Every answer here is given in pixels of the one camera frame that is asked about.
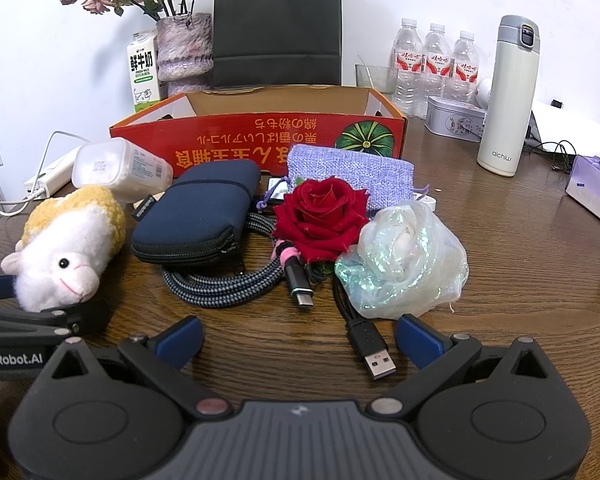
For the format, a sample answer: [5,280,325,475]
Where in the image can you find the white green milk carton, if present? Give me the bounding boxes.
[126,29,162,115]

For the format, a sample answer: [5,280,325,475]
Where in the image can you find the white thermos bottle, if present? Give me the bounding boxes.
[476,15,540,177]

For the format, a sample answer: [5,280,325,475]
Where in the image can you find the white yellow plush sheep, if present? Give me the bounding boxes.
[0,184,127,314]

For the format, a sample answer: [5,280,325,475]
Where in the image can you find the grey tin box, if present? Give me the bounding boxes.
[425,95,488,142]

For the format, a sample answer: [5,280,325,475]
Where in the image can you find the red artificial rose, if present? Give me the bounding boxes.
[271,176,372,266]

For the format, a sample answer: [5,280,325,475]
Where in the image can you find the thin black wire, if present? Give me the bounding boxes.
[525,139,581,173]

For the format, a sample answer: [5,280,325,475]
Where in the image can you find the clear glass cup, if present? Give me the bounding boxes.
[355,62,398,95]

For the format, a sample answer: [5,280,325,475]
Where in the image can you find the purple woven pouch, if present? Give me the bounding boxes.
[285,144,415,211]

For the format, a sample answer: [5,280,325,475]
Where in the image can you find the wooden desk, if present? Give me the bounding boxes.
[0,116,600,411]

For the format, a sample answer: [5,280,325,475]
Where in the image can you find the purple tissue pack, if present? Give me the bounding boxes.
[565,129,600,227]

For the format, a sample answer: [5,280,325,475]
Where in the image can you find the white power cable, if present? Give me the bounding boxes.
[0,172,48,233]
[30,130,92,188]

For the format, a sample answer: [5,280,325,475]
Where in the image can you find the white round appliance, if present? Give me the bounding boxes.
[475,77,497,111]

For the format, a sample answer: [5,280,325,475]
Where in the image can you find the red cardboard box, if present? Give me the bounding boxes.
[109,85,409,171]

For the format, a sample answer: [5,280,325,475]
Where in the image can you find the purple fuzzy vase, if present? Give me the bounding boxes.
[155,12,215,98]

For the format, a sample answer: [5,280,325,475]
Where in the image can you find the grey black braided cable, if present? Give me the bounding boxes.
[161,210,317,311]

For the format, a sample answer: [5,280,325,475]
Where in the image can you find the black paper bag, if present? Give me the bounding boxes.
[212,0,343,90]

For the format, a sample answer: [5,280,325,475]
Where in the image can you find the navy zipper pouch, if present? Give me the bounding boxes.
[130,161,262,267]

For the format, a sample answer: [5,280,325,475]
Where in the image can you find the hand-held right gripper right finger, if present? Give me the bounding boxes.
[370,313,553,418]

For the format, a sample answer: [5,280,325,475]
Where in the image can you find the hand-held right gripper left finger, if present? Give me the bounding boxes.
[47,315,233,420]

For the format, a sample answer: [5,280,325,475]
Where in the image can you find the white power strip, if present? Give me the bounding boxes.
[24,147,88,200]

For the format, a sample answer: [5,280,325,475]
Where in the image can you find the white translucent plastic container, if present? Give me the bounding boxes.
[71,139,174,204]

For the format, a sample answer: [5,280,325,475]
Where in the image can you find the iridescent film flower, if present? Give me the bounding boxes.
[334,199,469,321]

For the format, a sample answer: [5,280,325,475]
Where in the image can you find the clear water bottle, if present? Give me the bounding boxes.
[451,30,480,103]
[423,22,453,106]
[393,17,426,118]

